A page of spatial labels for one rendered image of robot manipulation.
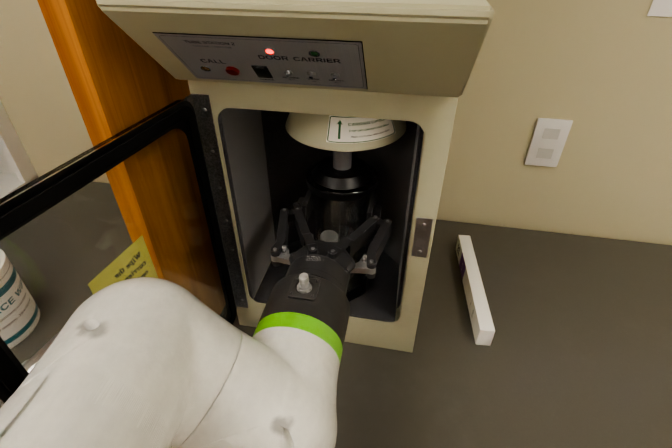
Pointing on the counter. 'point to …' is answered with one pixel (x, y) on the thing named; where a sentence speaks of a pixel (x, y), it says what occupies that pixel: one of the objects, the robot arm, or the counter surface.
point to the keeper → (421, 237)
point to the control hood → (327, 29)
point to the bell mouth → (343, 131)
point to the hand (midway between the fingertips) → (341, 200)
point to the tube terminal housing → (444, 109)
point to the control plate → (190, 45)
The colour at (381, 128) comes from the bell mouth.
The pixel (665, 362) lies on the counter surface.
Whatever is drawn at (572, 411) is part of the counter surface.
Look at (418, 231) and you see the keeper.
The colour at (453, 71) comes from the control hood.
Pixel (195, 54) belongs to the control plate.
